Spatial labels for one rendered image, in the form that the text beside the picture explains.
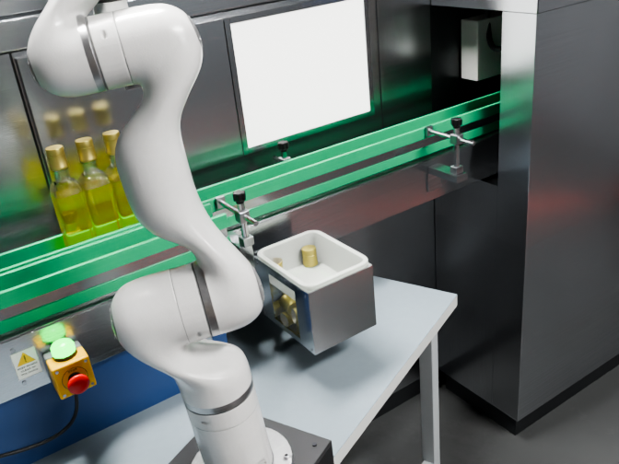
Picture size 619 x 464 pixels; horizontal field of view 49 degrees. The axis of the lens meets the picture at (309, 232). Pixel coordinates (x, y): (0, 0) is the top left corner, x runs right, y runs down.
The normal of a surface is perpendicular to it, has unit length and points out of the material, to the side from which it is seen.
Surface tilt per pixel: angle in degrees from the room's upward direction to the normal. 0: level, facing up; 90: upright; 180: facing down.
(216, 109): 90
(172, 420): 0
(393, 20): 90
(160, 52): 85
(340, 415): 0
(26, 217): 90
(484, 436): 0
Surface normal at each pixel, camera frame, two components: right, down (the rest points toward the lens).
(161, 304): 0.07, -0.29
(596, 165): 0.56, 0.32
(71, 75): 0.23, 0.59
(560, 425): -0.10, -0.89
